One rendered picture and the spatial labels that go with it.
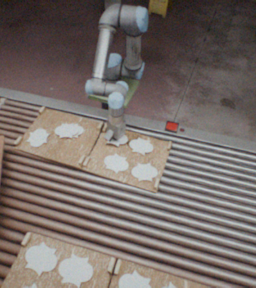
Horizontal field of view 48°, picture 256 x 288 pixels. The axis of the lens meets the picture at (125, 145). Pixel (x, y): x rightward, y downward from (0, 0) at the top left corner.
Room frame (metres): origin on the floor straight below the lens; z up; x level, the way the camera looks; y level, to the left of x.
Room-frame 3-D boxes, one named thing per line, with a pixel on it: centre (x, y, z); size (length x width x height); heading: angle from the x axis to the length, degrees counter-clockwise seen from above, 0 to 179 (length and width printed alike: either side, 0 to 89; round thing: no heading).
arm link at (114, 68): (1.61, 0.10, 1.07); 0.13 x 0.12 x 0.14; 80
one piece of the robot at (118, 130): (1.07, 0.07, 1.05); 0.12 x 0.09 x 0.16; 140
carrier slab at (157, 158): (0.98, -0.02, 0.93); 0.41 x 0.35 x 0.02; 72
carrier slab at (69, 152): (1.11, 0.38, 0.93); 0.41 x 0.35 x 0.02; 73
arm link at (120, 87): (1.19, 0.06, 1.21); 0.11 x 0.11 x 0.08; 80
